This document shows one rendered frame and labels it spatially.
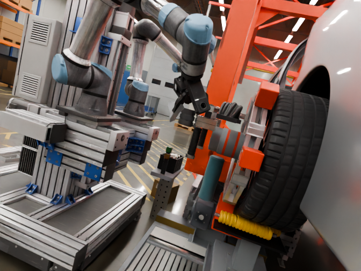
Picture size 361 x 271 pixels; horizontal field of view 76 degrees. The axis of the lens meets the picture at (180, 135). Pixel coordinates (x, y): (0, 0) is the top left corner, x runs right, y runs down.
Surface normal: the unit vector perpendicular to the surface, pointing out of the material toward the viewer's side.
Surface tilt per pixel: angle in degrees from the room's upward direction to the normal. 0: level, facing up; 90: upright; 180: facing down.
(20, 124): 90
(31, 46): 90
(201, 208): 90
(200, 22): 46
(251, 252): 90
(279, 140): 73
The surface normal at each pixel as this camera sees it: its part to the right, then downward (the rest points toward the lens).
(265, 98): -0.33, 0.61
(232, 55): -0.22, 0.07
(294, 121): -0.04, -0.45
